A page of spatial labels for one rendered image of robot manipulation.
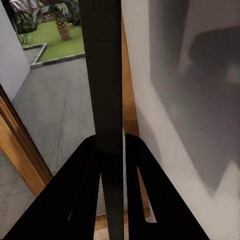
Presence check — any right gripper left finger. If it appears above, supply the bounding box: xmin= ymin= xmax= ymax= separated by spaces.
xmin=2 ymin=135 xmax=101 ymax=240

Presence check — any poster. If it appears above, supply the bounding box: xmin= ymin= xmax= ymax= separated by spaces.
xmin=78 ymin=0 xmax=125 ymax=240

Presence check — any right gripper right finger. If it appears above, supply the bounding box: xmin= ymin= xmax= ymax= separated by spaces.
xmin=125 ymin=133 xmax=210 ymax=240

